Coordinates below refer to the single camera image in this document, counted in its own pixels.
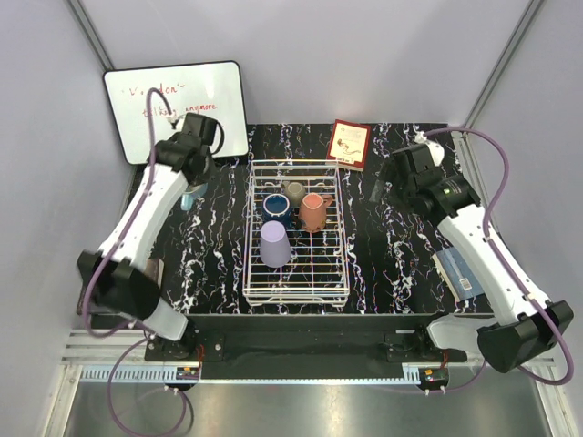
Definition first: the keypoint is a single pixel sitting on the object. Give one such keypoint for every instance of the white slotted cable duct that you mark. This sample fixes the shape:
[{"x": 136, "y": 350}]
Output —
[{"x": 384, "y": 373}]

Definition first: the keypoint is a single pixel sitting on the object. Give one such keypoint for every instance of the white dry-erase board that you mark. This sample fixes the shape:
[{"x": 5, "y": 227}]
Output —
[{"x": 170, "y": 92}]

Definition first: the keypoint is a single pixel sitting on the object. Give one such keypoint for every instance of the dark blue ceramic mug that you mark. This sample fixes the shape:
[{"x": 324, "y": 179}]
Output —
[{"x": 277, "y": 207}]

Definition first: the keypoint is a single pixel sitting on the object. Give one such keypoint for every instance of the beige ceramic mug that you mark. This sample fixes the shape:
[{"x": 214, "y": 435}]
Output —
[{"x": 294, "y": 191}]

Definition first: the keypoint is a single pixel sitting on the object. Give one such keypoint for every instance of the red and cream book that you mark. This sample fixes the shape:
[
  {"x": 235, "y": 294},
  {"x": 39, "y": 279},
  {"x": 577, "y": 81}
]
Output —
[{"x": 349, "y": 144}]

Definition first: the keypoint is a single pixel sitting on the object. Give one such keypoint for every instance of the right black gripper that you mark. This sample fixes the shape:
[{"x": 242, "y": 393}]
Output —
[{"x": 390, "y": 176}]

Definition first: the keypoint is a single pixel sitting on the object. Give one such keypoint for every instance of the light blue paperback book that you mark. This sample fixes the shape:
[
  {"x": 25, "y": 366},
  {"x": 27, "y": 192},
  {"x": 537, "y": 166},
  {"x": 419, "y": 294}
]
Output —
[{"x": 457, "y": 275}]

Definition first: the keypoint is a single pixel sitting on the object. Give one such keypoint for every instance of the dark Tale of Two Cities book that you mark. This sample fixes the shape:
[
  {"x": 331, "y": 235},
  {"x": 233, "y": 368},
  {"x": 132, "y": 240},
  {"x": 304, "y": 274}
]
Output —
[{"x": 154, "y": 271}]

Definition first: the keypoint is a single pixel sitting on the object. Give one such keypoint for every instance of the white wire dish rack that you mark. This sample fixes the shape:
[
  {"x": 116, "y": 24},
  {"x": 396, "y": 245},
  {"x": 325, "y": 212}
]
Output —
[{"x": 317, "y": 272}]

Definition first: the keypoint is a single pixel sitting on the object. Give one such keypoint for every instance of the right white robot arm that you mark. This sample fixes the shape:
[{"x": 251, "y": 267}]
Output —
[{"x": 526, "y": 322}]

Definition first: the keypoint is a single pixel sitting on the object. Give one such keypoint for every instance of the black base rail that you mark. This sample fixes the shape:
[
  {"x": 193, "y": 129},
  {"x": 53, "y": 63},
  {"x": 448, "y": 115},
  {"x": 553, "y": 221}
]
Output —
[{"x": 305, "y": 339}]

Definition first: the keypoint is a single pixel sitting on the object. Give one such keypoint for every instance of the light blue ceramic mug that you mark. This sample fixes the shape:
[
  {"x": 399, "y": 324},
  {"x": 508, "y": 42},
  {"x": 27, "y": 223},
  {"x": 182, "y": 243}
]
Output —
[{"x": 189, "y": 197}]

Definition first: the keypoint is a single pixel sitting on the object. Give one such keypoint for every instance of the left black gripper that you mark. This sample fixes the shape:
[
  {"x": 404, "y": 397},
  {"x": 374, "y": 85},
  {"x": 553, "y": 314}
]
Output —
[{"x": 213, "y": 167}]

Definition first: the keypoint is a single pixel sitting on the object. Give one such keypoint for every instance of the salmon pink floral mug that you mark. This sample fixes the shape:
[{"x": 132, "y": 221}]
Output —
[{"x": 313, "y": 212}]

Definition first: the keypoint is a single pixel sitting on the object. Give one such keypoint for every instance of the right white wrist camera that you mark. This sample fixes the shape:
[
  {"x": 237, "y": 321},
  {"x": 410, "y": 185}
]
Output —
[{"x": 437, "y": 152}]

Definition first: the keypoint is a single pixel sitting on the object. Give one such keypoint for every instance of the lavender plastic cup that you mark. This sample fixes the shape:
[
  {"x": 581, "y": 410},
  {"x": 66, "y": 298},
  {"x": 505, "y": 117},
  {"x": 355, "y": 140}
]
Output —
[{"x": 275, "y": 248}]

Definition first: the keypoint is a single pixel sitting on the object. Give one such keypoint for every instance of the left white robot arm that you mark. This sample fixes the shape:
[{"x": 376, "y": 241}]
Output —
[{"x": 114, "y": 276}]

